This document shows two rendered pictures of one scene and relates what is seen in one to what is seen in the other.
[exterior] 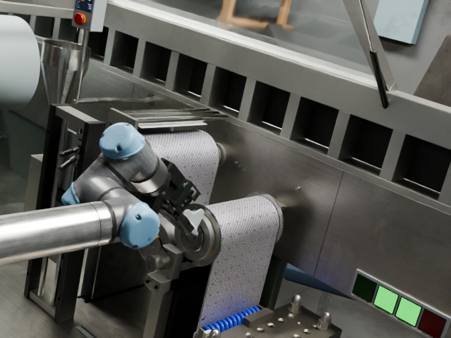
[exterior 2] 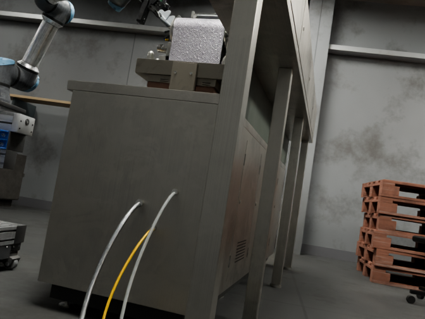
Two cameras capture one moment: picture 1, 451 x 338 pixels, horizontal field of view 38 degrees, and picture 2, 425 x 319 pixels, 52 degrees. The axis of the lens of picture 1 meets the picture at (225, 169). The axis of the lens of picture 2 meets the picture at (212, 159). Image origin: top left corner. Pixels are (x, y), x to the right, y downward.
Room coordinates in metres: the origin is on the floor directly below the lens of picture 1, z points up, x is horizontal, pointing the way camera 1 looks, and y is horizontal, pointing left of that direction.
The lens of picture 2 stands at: (0.87, -1.88, 0.53)
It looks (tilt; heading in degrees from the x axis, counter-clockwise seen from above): 5 degrees up; 67
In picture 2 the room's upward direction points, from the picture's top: 9 degrees clockwise
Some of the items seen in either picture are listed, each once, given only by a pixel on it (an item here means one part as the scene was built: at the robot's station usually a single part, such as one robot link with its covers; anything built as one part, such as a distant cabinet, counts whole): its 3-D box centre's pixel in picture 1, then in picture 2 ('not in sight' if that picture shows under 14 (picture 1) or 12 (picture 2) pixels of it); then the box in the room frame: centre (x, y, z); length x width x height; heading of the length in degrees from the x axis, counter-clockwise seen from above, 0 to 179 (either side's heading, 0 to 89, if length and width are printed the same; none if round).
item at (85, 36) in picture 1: (81, 65); not in sight; (1.75, 0.45, 1.51); 0.02 x 0.02 x 0.20
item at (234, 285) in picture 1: (236, 286); (194, 57); (1.45, -0.09, 1.11); 0.23 x 0.01 x 0.18; 142
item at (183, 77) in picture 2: not in sight; (183, 76); (1.36, -0.29, 0.97); 0.10 x 0.03 x 0.11; 142
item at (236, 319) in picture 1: (233, 322); not in sight; (1.43, -0.10, 1.03); 0.21 x 0.04 x 0.03; 142
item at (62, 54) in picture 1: (66, 54); not in sight; (1.91, 0.54, 1.50); 0.14 x 0.14 x 0.06
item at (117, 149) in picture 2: not in sight; (210, 211); (2.01, 0.75, 0.43); 2.52 x 0.64 x 0.86; 52
